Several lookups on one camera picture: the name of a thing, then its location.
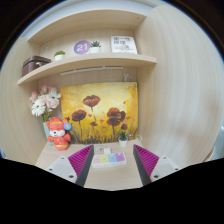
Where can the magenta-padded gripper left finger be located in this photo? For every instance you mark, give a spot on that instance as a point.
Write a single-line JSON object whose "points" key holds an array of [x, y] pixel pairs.
{"points": [[71, 163]]}

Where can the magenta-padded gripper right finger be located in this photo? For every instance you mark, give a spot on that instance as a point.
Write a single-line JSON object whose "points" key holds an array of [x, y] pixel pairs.
{"points": [[153, 165]]}

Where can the red plush toy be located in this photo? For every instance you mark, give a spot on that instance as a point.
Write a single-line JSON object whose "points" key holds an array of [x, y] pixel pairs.
{"points": [[59, 135]]}

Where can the pastel coloured power strip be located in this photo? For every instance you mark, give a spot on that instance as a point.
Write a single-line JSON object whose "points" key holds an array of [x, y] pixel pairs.
{"points": [[109, 159]]}

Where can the pale glass vase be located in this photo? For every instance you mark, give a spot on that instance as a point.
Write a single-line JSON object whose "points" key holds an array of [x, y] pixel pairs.
{"points": [[46, 128]]}

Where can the yellow poppy flower painting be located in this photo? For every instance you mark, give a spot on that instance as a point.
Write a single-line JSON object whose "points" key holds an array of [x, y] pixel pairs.
{"points": [[100, 113]]}

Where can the pink white flower bouquet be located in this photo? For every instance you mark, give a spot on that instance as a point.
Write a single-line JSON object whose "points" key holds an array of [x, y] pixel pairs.
{"points": [[45, 101]]}

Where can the white light bar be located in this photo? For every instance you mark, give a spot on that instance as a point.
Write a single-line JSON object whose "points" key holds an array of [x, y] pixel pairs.
{"points": [[91, 70]]}

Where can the wooden shelf unit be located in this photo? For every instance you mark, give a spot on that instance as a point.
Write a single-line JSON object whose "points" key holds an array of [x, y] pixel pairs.
{"points": [[86, 61]]}

